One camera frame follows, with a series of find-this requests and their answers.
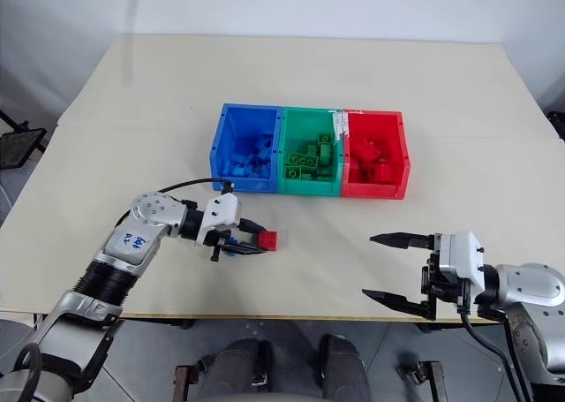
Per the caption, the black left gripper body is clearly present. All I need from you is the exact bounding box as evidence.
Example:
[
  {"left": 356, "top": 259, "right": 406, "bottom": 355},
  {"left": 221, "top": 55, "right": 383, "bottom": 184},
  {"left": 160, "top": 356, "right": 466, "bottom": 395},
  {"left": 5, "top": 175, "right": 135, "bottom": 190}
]
[{"left": 203, "top": 225, "right": 243, "bottom": 264}]

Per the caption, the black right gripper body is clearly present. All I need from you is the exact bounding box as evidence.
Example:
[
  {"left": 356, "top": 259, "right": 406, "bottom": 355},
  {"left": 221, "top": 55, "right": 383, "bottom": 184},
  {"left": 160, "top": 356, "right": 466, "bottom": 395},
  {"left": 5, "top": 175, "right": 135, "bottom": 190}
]
[{"left": 419, "top": 251, "right": 469, "bottom": 322}]

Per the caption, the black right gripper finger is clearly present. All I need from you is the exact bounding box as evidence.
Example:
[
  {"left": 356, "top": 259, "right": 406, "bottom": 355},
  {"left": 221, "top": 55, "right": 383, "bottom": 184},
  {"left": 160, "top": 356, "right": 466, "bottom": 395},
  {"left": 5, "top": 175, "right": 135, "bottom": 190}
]
[
  {"left": 361, "top": 288, "right": 426, "bottom": 319},
  {"left": 369, "top": 231, "right": 436, "bottom": 250}
]

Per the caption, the small blue toy block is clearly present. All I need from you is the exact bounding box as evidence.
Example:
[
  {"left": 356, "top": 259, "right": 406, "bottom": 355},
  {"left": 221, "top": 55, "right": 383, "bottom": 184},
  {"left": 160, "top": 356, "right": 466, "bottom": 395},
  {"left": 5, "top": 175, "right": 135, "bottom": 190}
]
[{"left": 222, "top": 237, "right": 251, "bottom": 258}]

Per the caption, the square green studded brick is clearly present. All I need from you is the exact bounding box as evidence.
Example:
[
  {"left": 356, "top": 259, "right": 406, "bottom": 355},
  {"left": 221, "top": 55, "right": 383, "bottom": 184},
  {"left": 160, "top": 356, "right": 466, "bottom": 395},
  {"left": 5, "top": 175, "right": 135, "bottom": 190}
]
[{"left": 282, "top": 164, "right": 316, "bottom": 182}]

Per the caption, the dark rounded shape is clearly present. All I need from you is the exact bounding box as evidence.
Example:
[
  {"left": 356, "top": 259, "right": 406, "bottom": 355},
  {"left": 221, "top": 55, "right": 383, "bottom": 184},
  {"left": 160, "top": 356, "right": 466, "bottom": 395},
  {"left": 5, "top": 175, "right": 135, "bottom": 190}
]
[
  {"left": 200, "top": 338, "right": 274, "bottom": 402},
  {"left": 318, "top": 332, "right": 371, "bottom": 402}
]

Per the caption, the long green studded brick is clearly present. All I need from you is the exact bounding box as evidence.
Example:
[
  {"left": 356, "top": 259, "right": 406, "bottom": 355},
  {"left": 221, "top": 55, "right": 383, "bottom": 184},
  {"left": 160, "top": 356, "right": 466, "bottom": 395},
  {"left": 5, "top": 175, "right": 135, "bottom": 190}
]
[{"left": 287, "top": 151, "right": 320, "bottom": 169}]

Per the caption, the large red toy brick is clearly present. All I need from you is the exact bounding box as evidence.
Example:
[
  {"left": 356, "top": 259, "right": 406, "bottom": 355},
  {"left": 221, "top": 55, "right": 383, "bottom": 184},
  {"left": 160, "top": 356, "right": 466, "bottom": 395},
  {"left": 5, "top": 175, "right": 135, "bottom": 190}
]
[{"left": 351, "top": 138, "right": 383, "bottom": 162}]

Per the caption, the blue plastic bin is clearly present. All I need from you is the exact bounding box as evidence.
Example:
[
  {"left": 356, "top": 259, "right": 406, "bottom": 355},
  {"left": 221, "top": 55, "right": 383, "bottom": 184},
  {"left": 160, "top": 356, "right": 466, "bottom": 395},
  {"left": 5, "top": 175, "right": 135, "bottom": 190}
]
[{"left": 207, "top": 102, "right": 284, "bottom": 194}]

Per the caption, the green plastic bin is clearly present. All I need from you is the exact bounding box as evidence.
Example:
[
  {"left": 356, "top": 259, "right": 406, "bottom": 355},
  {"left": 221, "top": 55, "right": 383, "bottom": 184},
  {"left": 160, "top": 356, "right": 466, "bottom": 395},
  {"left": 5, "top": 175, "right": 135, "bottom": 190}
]
[{"left": 275, "top": 105, "right": 348, "bottom": 198}]

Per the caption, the red plastic bin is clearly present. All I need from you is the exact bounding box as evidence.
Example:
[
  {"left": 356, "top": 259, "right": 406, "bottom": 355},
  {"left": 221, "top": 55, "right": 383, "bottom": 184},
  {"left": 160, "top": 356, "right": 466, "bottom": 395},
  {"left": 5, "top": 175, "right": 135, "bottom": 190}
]
[{"left": 339, "top": 108, "right": 412, "bottom": 201}]

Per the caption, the white tape strip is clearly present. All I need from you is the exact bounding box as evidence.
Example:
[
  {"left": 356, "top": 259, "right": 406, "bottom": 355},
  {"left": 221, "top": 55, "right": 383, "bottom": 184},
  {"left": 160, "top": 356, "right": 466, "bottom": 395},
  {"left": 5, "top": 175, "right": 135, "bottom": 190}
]
[{"left": 328, "top": 108, "right": 350, "bottom": 146}]

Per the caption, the black metal stand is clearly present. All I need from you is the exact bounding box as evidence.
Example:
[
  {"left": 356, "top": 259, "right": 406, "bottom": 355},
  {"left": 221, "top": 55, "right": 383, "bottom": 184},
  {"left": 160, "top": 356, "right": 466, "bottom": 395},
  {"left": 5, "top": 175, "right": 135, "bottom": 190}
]
[{"left": 0, "top": 109, "right": 49, "bottom": 171}]

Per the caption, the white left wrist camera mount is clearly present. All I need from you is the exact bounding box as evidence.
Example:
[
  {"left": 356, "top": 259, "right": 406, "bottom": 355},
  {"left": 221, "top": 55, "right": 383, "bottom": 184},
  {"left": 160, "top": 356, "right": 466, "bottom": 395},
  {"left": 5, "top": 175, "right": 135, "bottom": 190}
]
[{"left": 195, "top": 192, "right": 244, "bottom": 247}]

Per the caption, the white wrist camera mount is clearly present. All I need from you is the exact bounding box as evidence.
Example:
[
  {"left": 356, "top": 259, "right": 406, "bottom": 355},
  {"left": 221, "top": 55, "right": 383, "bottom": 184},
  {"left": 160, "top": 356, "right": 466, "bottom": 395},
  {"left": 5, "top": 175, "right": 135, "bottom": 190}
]
[
  {"left": 432, "top": 230, "right": 487, "bottom": 295},
  {"left": 195, "top": 192, "right": 244, "bottom": 247}
]

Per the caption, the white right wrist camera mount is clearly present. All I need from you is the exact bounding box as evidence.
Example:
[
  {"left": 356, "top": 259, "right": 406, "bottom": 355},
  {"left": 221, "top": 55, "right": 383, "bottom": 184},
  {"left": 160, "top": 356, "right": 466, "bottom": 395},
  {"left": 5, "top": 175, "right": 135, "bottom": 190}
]
[{"left": 432, "top": 230, "right": 487, "bottom": 295}]

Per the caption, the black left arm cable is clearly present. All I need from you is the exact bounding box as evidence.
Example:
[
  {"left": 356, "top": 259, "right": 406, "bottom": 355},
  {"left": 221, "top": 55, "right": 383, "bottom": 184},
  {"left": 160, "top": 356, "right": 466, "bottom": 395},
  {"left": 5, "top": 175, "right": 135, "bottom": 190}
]
[{"left": 115, "top": 178, "right": 235, "bottom": 226}]

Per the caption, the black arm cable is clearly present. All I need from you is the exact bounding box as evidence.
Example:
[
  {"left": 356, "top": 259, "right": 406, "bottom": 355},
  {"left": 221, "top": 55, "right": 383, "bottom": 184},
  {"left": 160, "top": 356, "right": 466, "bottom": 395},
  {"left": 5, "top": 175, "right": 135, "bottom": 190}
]
[
  {"left": 115, "top": 178, "right": 235, "bottom": 226},
  {"left": 457, "top": 302, "right": 533, "bottom": 402}
]

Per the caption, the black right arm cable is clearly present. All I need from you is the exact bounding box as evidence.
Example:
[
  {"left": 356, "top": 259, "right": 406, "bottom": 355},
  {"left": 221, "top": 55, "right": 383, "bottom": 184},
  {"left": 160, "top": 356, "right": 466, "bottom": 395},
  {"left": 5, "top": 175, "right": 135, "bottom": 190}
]
[{"left": 457, "top": 302, "right": 533, "bottom": 402}]

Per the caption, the brown metal bracket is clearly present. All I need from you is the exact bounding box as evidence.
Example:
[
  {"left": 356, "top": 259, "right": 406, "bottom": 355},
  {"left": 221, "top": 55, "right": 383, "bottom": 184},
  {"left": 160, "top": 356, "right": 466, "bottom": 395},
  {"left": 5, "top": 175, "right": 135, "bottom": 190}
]
[
  {"left": 395, "top": 360, "right": 445, "bottom": 402},
  {"left": 173, "top": 363, "right": 200, "bottom": 402}
]

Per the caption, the black object at wall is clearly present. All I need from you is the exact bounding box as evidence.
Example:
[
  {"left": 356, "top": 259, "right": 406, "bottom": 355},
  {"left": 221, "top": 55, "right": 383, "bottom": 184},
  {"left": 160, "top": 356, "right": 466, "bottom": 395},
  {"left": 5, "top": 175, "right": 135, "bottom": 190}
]
[{"left": 546, "top": 109, "right": 565, "bottom": 140}]

